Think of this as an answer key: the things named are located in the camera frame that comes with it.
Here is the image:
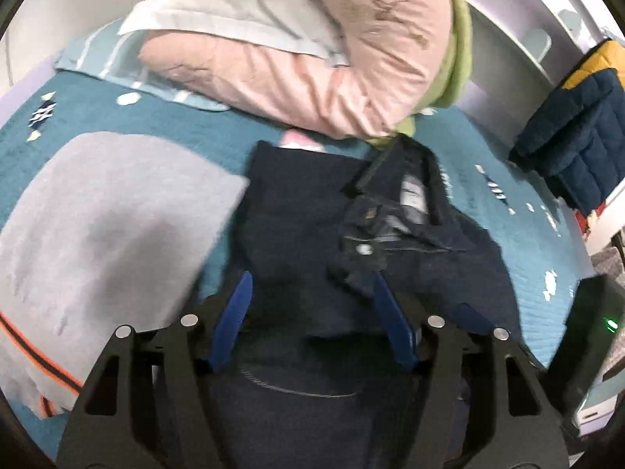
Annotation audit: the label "teal printed bed blanket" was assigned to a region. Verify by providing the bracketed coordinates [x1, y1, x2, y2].
[0, 68, 599, 461]

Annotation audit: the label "white wardrobe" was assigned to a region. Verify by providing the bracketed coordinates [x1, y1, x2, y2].
[461, 0, 613, 157]

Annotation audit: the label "pink quilt with green lining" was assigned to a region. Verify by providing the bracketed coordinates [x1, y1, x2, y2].
[139, 0, 474, 150]

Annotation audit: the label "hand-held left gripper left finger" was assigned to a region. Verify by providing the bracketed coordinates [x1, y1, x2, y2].
[56, 270, 255, 469]

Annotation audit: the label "white pillow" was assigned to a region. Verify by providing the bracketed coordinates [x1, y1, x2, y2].
[117, 0, 350, 67]

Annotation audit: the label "dark blue jeans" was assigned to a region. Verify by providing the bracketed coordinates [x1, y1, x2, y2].
[207, 136, 524, 469]

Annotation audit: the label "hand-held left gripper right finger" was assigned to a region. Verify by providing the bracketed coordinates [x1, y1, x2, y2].
[372, 272, 570, 469]

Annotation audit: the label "grey sweater with orange stripe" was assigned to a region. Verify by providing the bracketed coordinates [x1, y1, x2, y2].
[0, 132, 251, 419]

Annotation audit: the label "light blue striped pillow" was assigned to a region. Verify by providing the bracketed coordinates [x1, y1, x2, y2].
[54, 17, 230, 114]

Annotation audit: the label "small pink cloth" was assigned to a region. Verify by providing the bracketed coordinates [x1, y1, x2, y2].
[280, 128, 326, 153]

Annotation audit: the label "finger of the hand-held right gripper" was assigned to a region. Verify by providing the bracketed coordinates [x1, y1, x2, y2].
[453, 302, 497, 336]

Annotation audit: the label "navy and yellow quilted jacket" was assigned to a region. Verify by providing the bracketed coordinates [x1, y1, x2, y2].
[508, 39, 625, 218]

